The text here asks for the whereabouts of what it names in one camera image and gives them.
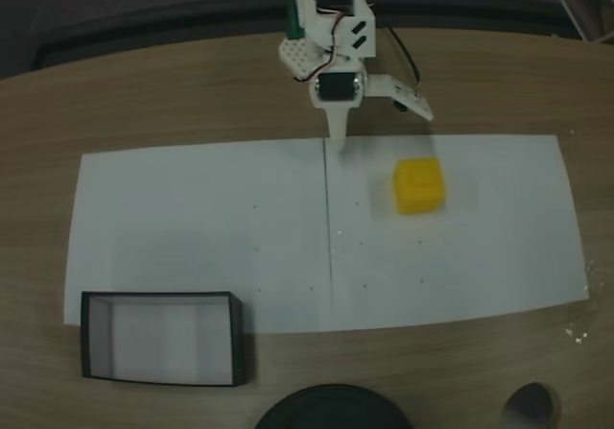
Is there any dark open box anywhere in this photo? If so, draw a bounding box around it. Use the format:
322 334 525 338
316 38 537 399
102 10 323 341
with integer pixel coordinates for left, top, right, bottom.
80 290 251 388

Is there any black camera cable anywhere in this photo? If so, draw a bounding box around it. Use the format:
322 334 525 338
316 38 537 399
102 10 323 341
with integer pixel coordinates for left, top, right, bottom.
357 0 423 92

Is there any white chair frame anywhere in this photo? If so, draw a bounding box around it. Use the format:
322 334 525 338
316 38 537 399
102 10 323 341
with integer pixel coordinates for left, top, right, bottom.
555 0 614 45

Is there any white gripper camera mount plate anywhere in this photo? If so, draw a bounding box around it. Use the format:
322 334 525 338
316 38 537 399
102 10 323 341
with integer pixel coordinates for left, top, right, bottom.
366 73 436 123

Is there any yellow cube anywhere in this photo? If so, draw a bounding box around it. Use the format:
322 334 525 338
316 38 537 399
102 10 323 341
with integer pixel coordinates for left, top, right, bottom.
392 155 449 216

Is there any green table clamp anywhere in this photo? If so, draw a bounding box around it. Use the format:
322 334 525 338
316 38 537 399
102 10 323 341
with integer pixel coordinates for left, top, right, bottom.
286 5 306 41

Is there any white paper sheet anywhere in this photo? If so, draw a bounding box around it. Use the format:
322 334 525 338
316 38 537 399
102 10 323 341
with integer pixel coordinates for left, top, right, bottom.
63 137 335 338
324 133 591 327

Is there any black round stand base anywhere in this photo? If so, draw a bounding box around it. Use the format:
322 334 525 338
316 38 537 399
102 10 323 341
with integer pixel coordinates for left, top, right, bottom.
253 383 413 429

